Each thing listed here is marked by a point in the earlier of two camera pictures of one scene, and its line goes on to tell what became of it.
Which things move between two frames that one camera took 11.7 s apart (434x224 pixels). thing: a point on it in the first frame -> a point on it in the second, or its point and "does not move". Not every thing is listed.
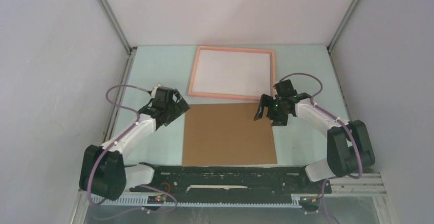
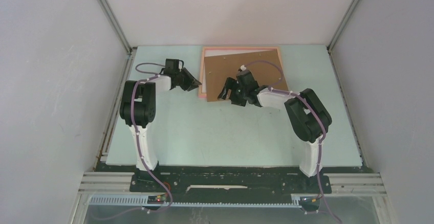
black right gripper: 267,101 -> 232,84
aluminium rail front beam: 340,184 does not move
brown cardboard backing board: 226,134 -> 264,74
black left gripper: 180,107 -> 194,82
